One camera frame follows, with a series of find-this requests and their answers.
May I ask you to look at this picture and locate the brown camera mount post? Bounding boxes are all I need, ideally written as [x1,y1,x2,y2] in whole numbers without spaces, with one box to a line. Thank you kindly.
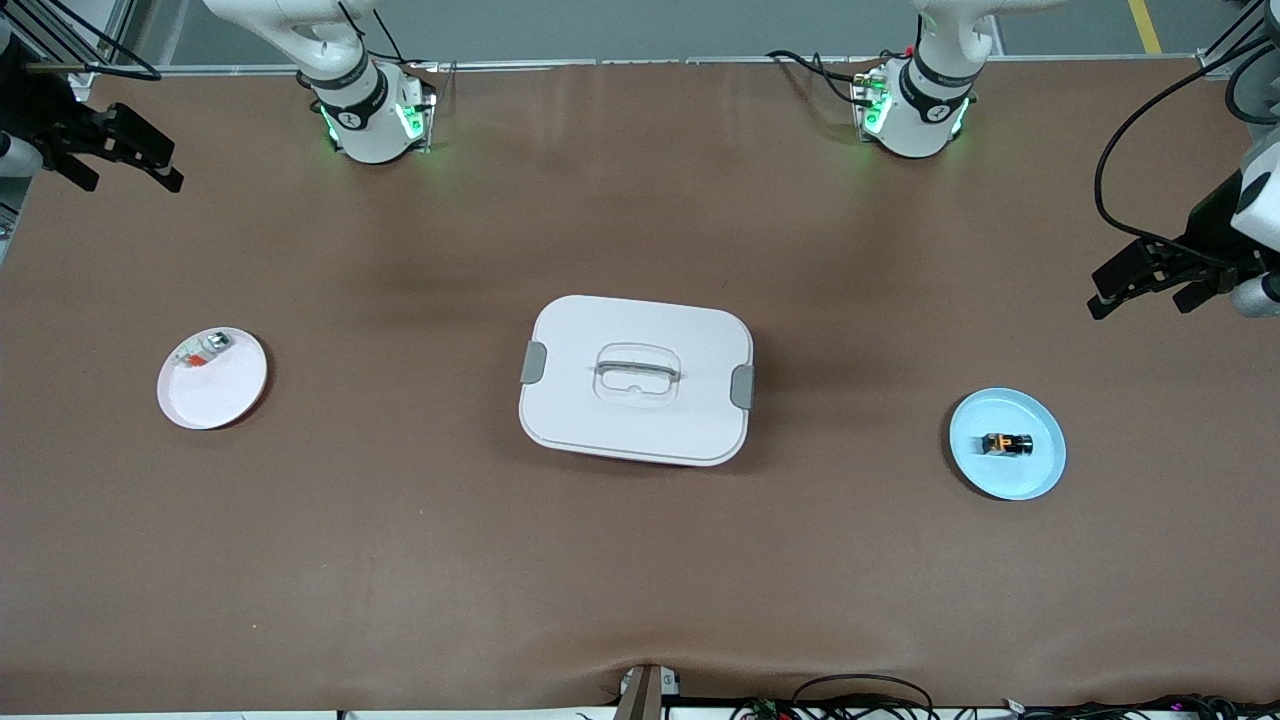
[612,663,683,720]

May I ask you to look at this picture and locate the black looped cable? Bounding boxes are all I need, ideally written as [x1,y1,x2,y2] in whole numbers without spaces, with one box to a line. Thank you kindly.
[790,674,938,720]

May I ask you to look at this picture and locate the white lidded storage box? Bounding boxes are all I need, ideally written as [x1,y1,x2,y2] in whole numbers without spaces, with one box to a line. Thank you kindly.
[518,294,755,468]

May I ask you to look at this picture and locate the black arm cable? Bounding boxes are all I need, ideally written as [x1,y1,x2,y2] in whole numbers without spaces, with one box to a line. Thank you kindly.
[30,0,163,83]
[1094,40,1280,271]

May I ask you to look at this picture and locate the light blue round plate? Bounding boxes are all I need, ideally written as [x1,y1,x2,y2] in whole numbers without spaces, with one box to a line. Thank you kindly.
[949,387,1067,502]

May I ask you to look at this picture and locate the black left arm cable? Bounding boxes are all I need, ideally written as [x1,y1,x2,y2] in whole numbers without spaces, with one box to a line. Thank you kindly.
[1094,40,1280,271]

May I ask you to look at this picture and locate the brown table mat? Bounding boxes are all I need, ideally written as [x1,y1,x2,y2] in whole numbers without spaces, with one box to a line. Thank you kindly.
[0,58,1280,713]

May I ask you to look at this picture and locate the aluminium frame post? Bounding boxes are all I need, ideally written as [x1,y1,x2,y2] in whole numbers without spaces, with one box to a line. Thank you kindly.
[1195,0,1280,81]
[95,0,141,71]

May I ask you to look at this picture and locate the pink round plate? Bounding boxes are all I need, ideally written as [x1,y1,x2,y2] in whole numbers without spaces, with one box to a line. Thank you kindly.
[157,326,269,431]

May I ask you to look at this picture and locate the black base cable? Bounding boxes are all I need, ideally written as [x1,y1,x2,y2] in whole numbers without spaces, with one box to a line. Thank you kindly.
[767,50,881,106]

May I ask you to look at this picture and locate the white and red switch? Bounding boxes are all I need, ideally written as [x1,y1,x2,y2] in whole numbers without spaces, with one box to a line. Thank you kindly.
[172,332,236,371]

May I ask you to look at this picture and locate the black cable bundle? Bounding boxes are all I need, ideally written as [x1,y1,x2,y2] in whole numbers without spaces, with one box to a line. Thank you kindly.
[1000,692,1280,720]

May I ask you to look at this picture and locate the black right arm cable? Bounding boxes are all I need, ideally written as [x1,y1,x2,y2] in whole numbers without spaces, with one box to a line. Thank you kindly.
[30,0,163,83]

